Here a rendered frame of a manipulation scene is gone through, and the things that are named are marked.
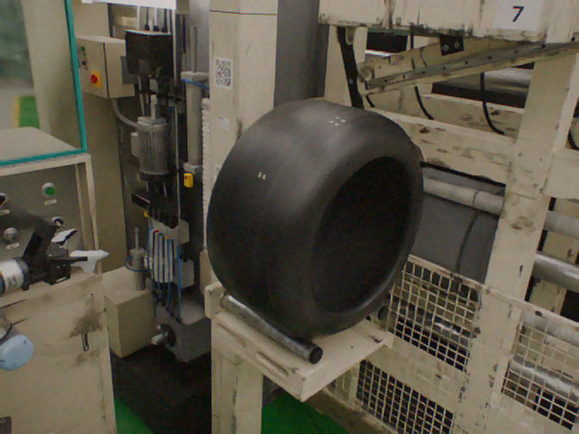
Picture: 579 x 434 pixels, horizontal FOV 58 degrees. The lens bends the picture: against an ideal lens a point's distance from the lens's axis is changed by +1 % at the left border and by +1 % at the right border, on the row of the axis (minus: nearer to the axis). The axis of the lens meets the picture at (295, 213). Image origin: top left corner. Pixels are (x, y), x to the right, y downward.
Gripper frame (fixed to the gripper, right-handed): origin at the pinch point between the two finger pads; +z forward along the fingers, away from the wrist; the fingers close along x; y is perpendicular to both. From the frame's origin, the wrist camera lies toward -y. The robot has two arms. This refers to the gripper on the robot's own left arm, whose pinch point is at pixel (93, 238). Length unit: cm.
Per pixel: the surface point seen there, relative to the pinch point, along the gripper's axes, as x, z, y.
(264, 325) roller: 47, 19, 9
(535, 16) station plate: 78, 49, -74
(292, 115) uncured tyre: 41, 25, -45
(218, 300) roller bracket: 30.2, 19.3, 11.9
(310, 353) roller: 63, 18, 6
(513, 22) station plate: 74, 49, -72
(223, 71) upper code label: 14, 29, -47
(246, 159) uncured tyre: 40, 13, -36
